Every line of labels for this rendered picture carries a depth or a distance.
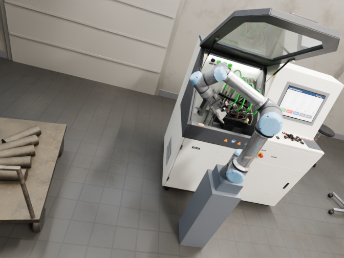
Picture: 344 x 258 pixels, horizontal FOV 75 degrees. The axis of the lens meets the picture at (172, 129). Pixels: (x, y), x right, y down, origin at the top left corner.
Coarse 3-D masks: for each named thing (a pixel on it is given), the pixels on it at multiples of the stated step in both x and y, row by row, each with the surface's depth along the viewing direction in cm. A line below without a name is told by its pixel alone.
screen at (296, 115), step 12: (288, 84) 209; (288, 96) 214; (300, 96) 215; (312, 96) 216; (324, 96) 216; (288, 108) 219; (300, 108) 220; (312, 108) 221; (300, 120) 225; (312, 120) 226
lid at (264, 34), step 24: (240, 24) 142; (264, 24) 137; (288, 24) 126; (312, 24) 125; (216, 48) 204; (240, 48) 193; (264, 48) 179; (288, 48) 166; (312, 48) 155; (336, 48) 142
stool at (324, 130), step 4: (320, 128) 351; (324, 128) 355; (328, 128) 359; (320, 132) 347; (324, 132) 345; (328, 132) 348; (332, 132) 353; (316, 136) 366; (328, 136) 346; (332, 136) 346; (316, 140) 368
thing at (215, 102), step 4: (212, 92) 133; (216, 92) 133; (212, 96) 134; (216, 96) 134; (212, 100) 136; (216, 100) 136; (220, 100) 134; (208, 104) 136; (212, 104) 135; (216, 104) 135; (220, 104) 136; (216, 108) 138
